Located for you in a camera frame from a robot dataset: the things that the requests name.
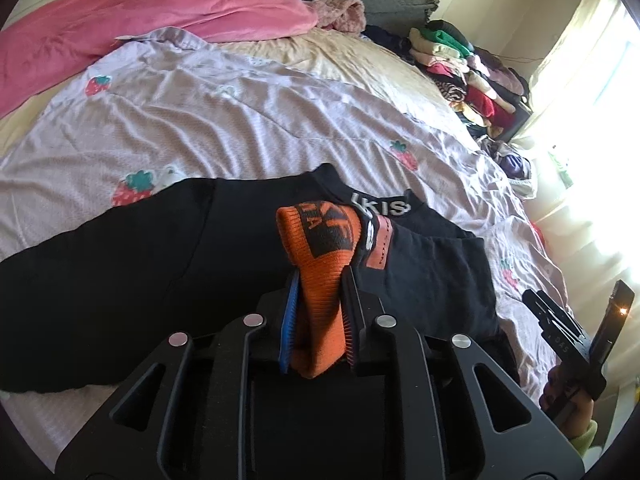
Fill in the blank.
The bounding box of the dark navy cloth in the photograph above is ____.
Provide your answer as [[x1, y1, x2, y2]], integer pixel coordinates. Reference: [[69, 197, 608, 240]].
[[360, 24, 422, 64]]

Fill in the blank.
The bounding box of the pile of folded clothes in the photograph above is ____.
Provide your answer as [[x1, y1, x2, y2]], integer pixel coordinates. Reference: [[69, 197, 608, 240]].
[[407, 19, 531, 142]]

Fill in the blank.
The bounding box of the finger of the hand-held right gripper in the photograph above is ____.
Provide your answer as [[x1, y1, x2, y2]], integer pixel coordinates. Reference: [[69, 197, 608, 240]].
[[522, 288, 590, 362]]

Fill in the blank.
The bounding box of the pink fuzzy garment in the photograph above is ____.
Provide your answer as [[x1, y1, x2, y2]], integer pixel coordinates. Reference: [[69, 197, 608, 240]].
[[307, 0, 369, 37]]

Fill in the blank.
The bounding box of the dark bedside cabinet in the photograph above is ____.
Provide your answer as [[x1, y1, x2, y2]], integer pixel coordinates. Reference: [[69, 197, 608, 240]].
[[500, 102, 534, 144]]

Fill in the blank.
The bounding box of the white curtain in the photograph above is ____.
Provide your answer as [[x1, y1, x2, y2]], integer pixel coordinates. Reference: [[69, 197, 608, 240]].
[[517, 0, 640, 411]]

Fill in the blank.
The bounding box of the cream bed sheet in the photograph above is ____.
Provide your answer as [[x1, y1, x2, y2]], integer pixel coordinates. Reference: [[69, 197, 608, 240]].
[[215, 26, 482, 147]]

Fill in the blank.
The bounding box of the person's right forearm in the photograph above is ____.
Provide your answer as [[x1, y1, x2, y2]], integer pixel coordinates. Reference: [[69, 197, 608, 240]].
[[569, 419, 600, 459]]

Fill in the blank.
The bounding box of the lilac strawberry print blanket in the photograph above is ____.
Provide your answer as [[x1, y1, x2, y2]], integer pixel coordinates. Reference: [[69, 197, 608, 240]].
[[0, 27, 576, 480]]

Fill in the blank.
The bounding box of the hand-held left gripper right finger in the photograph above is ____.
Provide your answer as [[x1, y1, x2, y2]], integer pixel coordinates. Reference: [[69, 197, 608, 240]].
[[340, 270, 587, 480]]

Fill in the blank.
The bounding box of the person's right hand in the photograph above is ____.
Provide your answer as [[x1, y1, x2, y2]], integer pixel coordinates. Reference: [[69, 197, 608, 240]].
[[539, 362, 597, 437]]

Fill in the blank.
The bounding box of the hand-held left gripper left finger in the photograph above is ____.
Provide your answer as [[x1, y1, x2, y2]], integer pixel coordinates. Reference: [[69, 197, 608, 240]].
[[56, 269, 301, 480]]

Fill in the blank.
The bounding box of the pink blanket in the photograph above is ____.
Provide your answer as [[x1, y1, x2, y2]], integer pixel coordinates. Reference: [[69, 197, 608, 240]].
[[0, 0, 321, 119]]

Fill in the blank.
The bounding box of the heap of purple clothes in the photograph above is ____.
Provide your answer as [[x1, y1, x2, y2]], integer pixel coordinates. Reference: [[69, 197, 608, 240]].
[[477, 135, 539, 197]]

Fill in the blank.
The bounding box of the black sweater with orange cuff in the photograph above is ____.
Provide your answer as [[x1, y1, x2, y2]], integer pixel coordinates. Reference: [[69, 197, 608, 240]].
[[0, 162, 521, 397]]

